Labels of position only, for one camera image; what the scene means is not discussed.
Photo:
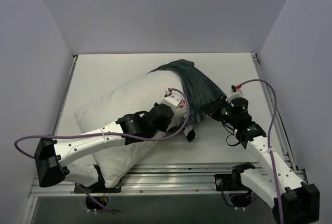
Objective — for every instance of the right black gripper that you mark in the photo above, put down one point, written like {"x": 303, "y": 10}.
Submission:
{"x": 216, "y": 107}

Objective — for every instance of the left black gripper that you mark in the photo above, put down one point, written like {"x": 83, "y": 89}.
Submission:
{"x": 189, "y": 134}

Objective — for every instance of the white pillow insert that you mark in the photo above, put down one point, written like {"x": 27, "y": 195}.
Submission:
{"x": 133, "y": 96}

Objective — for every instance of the zebra and grey pillowcase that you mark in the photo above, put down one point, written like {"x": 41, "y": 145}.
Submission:
{"x": 198, "y": 88}

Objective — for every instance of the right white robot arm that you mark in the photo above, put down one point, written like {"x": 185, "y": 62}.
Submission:
{"x": 290, "y": 198}

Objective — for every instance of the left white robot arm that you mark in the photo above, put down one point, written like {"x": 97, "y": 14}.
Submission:
{"x": 54, "y": 155}

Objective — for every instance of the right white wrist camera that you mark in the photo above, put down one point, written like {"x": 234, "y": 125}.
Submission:
{"x": 236, "y": 92}

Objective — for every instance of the aluminium front rail frame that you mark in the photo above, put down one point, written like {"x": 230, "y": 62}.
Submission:
{"x": 149, "y": 193}

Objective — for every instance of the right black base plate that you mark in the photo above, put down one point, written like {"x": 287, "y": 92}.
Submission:
{"x": 224, "y": 182}

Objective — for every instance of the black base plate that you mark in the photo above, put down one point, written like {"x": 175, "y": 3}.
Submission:
{"x": 224, "y": 182}
{"x": 99, "y": 187}

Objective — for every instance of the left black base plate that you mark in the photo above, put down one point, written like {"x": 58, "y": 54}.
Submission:
{"x": 99, "y": 187}

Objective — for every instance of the left side aluminium rail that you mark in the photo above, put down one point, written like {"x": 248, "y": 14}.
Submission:
{"x": 69, "y": 79}

